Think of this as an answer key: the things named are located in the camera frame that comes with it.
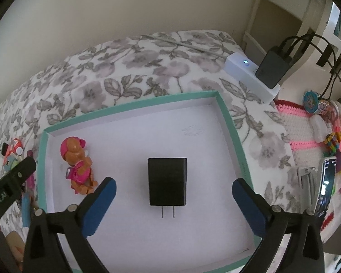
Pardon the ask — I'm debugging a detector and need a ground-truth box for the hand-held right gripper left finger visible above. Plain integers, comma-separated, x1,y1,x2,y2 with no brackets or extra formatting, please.
22,177,117,273

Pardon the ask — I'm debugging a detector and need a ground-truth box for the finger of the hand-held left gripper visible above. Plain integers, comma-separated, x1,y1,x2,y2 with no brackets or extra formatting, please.
3,156,37,189

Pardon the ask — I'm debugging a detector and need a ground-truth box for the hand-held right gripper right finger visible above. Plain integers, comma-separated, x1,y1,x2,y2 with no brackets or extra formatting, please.
232,178,326,273

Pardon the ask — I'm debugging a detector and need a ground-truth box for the black power adapter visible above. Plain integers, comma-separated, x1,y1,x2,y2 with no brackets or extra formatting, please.
147,157,188,219

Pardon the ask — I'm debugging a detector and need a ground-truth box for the teal cardboard box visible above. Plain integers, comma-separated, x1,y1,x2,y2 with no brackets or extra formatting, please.
35,90,256,273

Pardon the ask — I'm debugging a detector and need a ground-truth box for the pompom pen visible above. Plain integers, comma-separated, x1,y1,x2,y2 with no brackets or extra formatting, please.
27,150,36,197

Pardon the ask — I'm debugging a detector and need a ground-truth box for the red white mushroom toy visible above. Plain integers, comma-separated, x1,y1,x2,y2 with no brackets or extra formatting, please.
1,138,25,162

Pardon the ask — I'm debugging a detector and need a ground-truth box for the light blue toy piece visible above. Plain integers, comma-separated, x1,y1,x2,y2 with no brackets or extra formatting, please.
21,192,32,228

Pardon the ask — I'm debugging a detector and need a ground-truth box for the pink puppy toy figure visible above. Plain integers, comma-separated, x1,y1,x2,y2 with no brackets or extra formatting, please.
60,136,98,196

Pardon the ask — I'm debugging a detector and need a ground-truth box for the beige toy piece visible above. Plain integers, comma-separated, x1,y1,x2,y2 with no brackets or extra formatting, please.
6,230,26,262

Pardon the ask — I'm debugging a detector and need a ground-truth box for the silver hair clip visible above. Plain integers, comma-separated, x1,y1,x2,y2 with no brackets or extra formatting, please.
298,166,319,215

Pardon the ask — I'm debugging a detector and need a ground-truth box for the smartphone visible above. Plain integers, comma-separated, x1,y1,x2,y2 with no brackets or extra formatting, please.
314,156,337,217

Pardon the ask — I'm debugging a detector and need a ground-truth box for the pink white crochet cloth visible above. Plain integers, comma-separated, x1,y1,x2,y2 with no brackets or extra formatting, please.
274,99,341,242

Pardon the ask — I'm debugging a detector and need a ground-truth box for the colourful bead toy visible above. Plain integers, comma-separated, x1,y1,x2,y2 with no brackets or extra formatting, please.
324,132,341,152

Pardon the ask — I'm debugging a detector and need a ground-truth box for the bead jar with teal lid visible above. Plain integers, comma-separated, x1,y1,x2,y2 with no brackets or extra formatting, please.
302,90,338,120

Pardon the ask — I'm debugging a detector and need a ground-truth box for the white charging hub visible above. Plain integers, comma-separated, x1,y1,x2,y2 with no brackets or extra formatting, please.
225,53,281,104

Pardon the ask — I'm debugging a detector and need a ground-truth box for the dark grey charger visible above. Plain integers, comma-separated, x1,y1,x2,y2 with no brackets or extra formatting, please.
256,48,293,89

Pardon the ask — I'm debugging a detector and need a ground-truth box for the white wooden furniture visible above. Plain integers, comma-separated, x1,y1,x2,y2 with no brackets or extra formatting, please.
278,1,341,103

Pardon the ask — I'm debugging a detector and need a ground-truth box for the floral blanket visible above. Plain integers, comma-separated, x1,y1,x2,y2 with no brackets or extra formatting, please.
0,30,304,273

